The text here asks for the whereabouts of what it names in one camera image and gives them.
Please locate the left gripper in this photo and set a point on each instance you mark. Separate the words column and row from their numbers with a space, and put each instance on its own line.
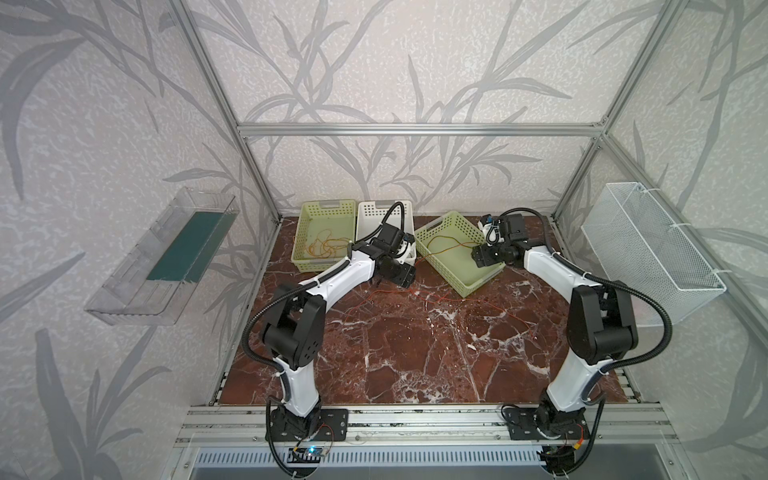
column 402, row 276

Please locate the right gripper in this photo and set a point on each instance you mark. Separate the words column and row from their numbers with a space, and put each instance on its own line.
column 482, row 255

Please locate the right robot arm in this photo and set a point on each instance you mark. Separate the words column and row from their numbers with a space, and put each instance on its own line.
column 600, row 326

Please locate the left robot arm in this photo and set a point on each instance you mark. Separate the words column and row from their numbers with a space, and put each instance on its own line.
column 294, row 320

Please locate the right light green basket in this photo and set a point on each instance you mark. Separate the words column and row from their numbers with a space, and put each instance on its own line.
column 446, row 244

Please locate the light green basket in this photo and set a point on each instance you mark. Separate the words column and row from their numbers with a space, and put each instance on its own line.
column 446, row 244
column 323, row 231

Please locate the white perforated basket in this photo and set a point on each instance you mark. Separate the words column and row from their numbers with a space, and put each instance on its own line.
column 371, row 213

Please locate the left light green basket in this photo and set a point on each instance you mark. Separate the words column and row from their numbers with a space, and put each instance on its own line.
column 323, row 231

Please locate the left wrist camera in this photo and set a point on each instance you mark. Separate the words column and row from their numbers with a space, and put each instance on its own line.
column 406, row 252

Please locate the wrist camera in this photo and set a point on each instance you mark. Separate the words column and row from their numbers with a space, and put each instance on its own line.
column 406, row 252
column 490, row 229

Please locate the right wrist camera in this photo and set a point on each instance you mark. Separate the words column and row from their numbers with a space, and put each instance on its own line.
column 490, row 229

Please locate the white wire mesh basket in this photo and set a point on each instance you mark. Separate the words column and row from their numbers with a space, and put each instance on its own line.
column 638, row 243

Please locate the aluminium cage frame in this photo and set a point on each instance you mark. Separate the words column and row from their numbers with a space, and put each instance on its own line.
column 600, row 133

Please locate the clear plastic wall shelf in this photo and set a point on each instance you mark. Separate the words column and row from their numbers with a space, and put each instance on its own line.
column 158, row 277

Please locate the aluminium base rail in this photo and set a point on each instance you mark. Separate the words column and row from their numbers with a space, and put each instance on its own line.
column 411, row 424

